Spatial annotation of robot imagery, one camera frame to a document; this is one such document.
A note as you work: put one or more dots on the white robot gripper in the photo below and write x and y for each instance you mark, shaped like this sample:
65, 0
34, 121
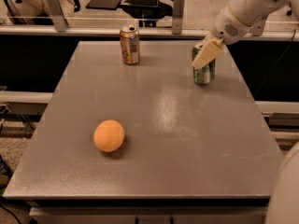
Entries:
228, 26

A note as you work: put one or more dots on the right metal bracket post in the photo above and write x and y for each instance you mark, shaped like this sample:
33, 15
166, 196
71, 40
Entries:
258, 26

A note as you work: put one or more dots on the left metal bracket post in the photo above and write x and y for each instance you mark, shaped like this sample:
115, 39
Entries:
57, 16

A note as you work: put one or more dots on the orange ball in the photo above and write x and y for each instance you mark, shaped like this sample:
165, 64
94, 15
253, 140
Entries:
109, 135

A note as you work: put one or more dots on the metal bracket post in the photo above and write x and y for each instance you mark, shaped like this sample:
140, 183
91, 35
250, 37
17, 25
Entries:
57, 16
258, 26
178, 11

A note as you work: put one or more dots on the black office chair base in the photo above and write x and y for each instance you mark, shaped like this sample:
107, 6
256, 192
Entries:
148, 11

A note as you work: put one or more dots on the green soda can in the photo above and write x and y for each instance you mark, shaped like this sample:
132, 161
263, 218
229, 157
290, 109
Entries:
206, 74

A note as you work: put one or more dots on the beige bag on floor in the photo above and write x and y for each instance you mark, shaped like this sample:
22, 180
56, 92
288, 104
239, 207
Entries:
25, 11

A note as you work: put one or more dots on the black flat floor plate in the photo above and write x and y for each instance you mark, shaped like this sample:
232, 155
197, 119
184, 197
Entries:
103, 4

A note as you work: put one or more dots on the middle metal bracket post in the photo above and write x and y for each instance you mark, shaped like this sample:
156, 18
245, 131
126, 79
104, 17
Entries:
178, 11

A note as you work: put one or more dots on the gray metal side rail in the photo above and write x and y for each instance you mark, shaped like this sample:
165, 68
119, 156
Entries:
25, 102

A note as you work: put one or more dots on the metal guard rail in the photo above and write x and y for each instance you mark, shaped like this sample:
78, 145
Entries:
162, 33

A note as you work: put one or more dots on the brown gold soda can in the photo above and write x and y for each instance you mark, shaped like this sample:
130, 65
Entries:
130, 50

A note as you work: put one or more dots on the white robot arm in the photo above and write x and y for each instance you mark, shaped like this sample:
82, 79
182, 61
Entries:
283, 207

